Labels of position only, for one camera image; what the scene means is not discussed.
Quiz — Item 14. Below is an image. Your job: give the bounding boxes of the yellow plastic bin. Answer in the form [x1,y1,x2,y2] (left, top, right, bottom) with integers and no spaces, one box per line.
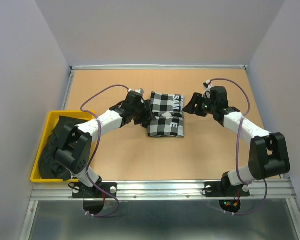
[30,110,94,183]

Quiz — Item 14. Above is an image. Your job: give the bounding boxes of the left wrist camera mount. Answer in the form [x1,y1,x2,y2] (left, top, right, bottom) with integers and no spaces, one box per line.
[128,88,145,96]

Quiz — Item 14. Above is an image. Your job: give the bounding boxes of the aluminium front rail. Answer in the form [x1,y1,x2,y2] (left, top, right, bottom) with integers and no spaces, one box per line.
[30,178,297,202]

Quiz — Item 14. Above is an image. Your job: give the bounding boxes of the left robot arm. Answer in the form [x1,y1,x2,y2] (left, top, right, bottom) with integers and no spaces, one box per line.
[53,88,155,197]

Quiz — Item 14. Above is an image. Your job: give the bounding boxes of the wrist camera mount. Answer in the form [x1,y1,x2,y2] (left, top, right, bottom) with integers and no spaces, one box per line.
[128,88,145,96]
[202,79,214,99]

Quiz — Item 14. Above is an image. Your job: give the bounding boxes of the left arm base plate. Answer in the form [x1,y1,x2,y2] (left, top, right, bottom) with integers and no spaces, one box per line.
[69,181,118,200]

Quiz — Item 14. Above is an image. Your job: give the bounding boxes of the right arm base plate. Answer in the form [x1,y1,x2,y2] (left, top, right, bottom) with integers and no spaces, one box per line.
[201,181,250,198]

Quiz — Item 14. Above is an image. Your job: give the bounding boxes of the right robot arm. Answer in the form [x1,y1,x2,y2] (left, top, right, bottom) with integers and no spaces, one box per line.
[183,86,291,196]

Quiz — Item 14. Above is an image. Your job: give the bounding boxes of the black white checkered shirt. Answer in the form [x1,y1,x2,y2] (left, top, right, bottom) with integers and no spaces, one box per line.
[142,91,185,138]

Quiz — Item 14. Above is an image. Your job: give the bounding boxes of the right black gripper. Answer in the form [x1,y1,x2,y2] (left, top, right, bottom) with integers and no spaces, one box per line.
[181,92,217,117]

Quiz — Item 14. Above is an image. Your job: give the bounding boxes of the dark shirt in bin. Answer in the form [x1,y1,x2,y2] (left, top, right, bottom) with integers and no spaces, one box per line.
[38,116,87,181]

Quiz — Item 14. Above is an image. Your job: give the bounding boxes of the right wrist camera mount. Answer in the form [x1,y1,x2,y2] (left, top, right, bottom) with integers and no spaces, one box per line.
[202,79,214,99]

